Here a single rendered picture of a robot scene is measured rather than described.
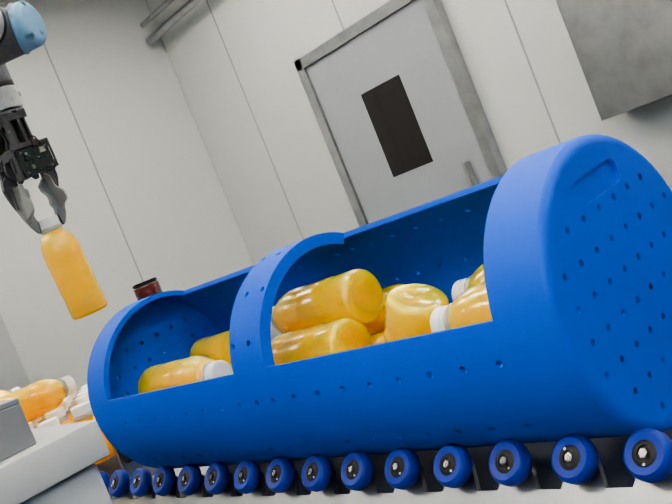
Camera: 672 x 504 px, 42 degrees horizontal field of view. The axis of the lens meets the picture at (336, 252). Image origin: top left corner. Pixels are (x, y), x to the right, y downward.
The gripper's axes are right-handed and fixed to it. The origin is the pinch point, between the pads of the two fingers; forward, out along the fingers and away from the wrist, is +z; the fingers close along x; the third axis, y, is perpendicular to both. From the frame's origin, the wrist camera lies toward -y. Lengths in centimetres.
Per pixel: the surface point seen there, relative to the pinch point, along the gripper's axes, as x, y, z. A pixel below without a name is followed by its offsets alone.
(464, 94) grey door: 308, -175, 21
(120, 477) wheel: -12.3, 15.9, 43.1
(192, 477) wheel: -10, 39, 42
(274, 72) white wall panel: 308, -329, -35
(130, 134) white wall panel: 242, -435, -34
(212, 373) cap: -4, 46, 28
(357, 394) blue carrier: -7, 83, 28
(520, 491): -3, 97, 40
